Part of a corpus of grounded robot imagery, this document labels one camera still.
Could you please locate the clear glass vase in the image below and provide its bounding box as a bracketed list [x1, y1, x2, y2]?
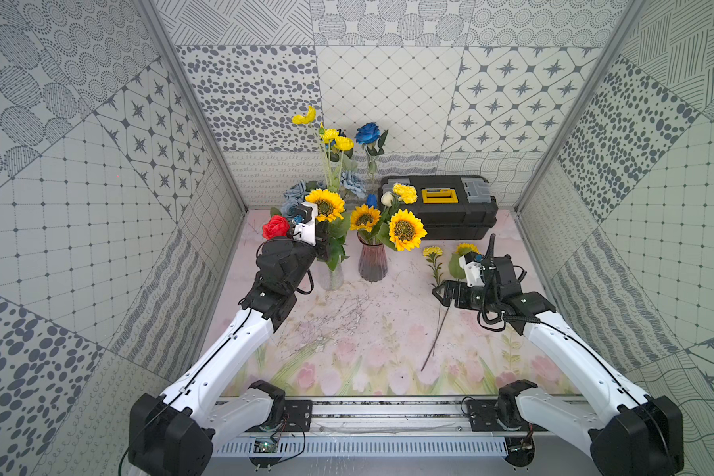
[317, 258, 344, 291]

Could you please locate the dusty blue rose bunch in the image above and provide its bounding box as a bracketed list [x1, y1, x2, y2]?
[280, 171, 367, 218]

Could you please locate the large yellow sunflower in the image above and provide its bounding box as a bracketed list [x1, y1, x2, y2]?
[305, 188, 350, 271]

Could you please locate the yellow poppy spray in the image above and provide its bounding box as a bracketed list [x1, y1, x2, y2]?
[291, 105, 356, 192]

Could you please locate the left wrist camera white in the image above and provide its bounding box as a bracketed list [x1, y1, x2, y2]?
[291, 202, 317, 246]

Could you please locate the yellow carnation flower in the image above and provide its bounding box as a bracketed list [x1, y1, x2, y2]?
[422, 246, 443, 287]

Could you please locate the red rose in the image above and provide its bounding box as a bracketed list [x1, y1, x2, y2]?
[263, 215, 291, 240]

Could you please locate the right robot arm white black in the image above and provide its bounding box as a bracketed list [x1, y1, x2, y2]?
[432, 252, 684, 475]

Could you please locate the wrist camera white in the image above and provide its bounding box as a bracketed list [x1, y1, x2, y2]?
[458, 252, 486, 288]
[291, 202, 317, 246]

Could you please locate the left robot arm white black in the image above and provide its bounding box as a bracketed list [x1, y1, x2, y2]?
[120, 234, 324, 475]

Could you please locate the aluminium mounting rail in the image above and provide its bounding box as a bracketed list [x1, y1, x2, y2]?
[200, 389, 603, 444]

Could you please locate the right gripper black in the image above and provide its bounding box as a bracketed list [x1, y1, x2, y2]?
[433, 280, 500, 313]

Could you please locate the dark blue rose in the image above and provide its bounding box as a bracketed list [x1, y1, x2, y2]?
[355, 122, 389, 180]

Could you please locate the yellow sunflower in pink vase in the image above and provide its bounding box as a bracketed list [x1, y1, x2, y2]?
[389, 209, 428, 251]

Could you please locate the yellow carnation near toolbox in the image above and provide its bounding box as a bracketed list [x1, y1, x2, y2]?
[381, 182, 418, 207]

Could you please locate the yellow sunflower with bud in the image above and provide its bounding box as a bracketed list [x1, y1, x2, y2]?
[420, 243, 480, 371]

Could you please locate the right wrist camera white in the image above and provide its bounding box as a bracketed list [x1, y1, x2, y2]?
[458, 252, 486, 288]

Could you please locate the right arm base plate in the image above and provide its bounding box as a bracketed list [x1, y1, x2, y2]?
[460, 396, 507, 432]

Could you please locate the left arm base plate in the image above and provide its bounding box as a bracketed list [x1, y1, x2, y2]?
[250, 400, 313, 432]

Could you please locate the small yellow sunflower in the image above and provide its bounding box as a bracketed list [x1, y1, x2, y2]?
[350, 204, 381, 234]

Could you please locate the black toolbox yellow latch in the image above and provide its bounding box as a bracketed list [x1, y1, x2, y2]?
[381, 176, 499, 241]

